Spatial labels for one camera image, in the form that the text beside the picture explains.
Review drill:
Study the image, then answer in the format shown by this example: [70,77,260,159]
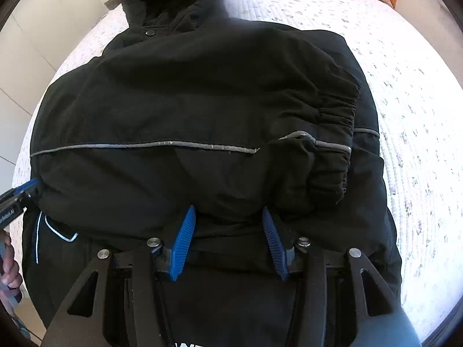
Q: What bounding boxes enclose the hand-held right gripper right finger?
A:
[262,206,423,347]

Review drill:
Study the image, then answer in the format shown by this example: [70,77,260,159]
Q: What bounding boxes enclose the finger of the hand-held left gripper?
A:
[10,178,43,205]

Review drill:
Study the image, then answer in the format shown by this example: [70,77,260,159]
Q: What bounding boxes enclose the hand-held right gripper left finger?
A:
[41,204,198,347]

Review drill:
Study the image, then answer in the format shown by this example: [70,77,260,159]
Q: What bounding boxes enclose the black jacket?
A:
[21,0,403,347]

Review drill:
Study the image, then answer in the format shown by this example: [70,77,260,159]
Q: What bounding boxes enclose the person's left hand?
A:
[0,232,23,301]

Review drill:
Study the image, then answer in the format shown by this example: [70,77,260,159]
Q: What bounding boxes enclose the white wardrobe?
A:
[0,0,122,178]

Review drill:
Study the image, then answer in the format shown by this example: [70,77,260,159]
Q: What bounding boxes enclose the bed with white floral quilt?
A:
[6,0,463,347]

